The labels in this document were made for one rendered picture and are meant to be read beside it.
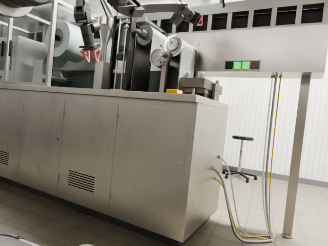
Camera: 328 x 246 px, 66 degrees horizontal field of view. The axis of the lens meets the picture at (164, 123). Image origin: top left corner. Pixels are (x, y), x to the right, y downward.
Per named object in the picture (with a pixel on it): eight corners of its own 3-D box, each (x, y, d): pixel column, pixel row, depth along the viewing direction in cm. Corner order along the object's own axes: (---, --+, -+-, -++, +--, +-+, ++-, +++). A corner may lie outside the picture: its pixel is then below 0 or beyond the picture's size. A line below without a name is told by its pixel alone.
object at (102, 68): (88, 92, 214) (94, 24, 212) (99, 94, 226) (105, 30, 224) (100, 92, 207) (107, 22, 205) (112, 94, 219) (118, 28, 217)
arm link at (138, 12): (134, 8, 110) (119, -7, 113) (131, 20, 114) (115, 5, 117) (192, 5, 139) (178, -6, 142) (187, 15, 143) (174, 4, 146)
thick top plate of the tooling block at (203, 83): (180, 86, 164) (181, 77, 164) (201, 93, 199) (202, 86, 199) (203, 87, 157) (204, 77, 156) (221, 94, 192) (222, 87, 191)
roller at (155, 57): (149, 65, 180) (151, 48, 180) (166, 72, 203) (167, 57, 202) (163, 65, 174) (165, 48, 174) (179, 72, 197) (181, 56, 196)
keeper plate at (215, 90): (211, 99, 171) (213, 83, 171) (215, 101, 180) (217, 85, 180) (215, 100, 170) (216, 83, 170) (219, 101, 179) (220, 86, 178)
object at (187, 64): (178, 79, 170) (180, 51, 169) (191, 85, 190) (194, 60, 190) (178, 79, 169) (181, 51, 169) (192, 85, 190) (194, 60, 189)
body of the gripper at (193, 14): (195, 25, 153) (190, 19, 147) (184, 19, 159) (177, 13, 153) (201, 14, 152) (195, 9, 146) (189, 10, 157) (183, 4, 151)
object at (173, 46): (171, 52, 170) (165, 44, 172) (172, 53, 172) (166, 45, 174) (179, 44, 167) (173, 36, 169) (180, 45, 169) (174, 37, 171)
